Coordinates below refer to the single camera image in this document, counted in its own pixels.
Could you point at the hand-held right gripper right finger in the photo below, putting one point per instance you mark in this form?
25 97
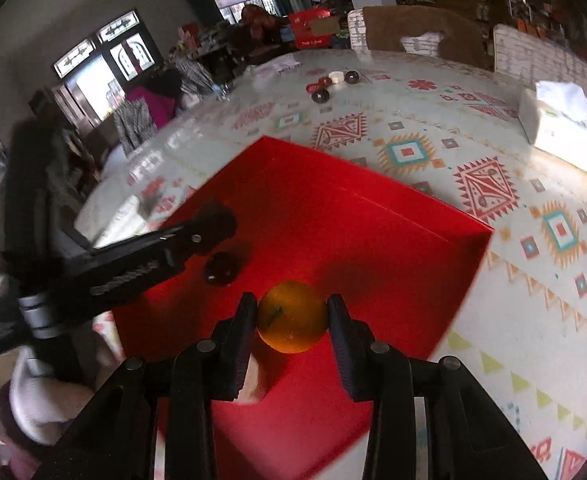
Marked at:
341 345

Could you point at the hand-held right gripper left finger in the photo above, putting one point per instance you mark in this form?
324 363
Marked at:
246 340

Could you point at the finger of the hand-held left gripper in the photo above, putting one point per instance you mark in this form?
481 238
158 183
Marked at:
203 230

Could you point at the dark red apple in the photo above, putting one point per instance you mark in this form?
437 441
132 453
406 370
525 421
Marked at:
222 270

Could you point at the orange tangerine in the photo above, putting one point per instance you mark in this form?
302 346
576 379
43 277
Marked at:
293 317

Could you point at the red cardboard box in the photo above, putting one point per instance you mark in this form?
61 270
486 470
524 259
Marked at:
348 240

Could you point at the person's left hand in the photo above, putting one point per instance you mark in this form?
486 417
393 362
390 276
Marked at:
43 400

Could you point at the black white striped cloth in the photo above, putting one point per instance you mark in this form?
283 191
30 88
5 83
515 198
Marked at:
133 125

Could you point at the pink cloth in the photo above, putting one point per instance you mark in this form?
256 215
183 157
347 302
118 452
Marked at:
156 102

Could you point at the dark round ball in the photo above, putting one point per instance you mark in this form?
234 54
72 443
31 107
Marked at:
320 96
352 77

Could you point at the small red toy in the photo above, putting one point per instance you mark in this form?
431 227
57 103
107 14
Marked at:
317 84

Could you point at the window with patterned glass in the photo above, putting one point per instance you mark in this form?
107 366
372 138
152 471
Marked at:
108 55

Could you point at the red gift carton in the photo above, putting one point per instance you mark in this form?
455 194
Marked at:
313 30

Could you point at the white tissue box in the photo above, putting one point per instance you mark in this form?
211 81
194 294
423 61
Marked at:
563 130

